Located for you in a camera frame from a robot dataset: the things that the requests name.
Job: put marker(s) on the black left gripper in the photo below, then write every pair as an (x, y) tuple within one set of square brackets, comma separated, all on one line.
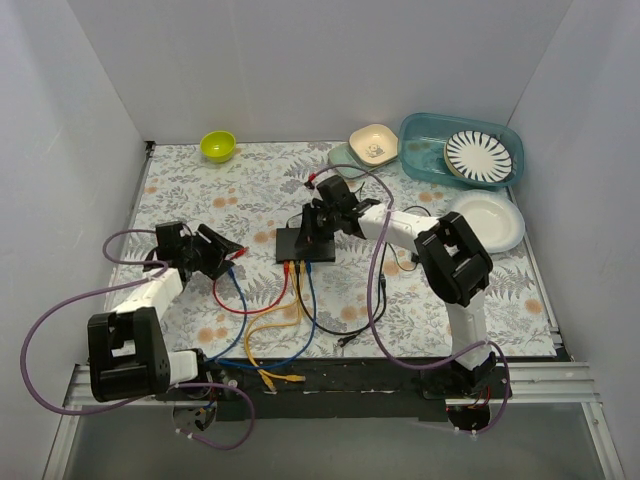
[(209, 251)]

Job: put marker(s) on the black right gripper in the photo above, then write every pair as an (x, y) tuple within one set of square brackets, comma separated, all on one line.
[(310, 222)]

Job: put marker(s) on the black network switch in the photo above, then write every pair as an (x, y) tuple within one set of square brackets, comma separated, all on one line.
[(290, 247)]

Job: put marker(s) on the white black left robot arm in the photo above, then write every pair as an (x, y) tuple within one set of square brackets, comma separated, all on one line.
[(128, 356)]

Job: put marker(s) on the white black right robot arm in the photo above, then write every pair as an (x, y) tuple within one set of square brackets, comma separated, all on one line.
[(454, 261)]

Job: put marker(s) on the floral patterned table mat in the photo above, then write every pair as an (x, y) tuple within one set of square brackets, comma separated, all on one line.
[(250, 312)]

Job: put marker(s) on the pale green divided tray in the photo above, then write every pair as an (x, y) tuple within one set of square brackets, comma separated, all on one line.
[(346, 164)]

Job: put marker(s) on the lime green bowl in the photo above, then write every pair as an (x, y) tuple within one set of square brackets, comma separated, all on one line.
[(218, 146)]

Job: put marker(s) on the beige square panda bowl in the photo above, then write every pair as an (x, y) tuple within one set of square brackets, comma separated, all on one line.
[(374, 145)]

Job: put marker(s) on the teal plastic basin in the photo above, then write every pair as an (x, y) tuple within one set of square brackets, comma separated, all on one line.
[(422, 146)]

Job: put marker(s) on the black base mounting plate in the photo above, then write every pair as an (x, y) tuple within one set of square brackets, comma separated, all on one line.
[(370, 388)]

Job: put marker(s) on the blue striped white plate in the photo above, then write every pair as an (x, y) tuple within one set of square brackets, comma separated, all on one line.
[(477, 156)]

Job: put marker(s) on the white round plate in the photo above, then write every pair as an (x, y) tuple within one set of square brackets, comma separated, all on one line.
[(494, 219)]

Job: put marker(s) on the aluminium frame rail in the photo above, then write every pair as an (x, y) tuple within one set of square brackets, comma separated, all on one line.
[(531, 382)]

